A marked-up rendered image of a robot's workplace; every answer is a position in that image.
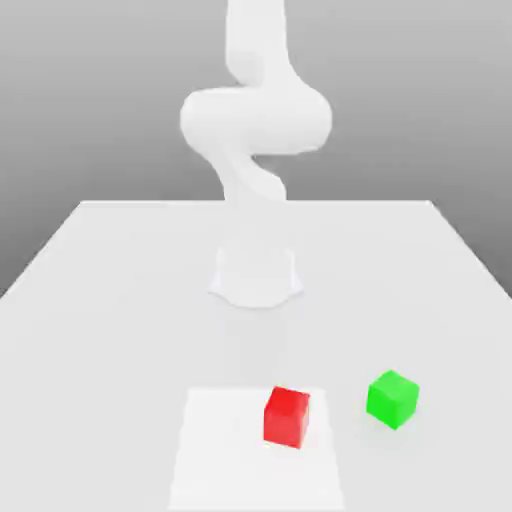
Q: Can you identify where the small red cube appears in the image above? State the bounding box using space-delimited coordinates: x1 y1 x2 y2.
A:
262 385 312 450

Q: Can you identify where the small green cube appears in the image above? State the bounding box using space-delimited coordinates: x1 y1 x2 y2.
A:
365 369 421 432

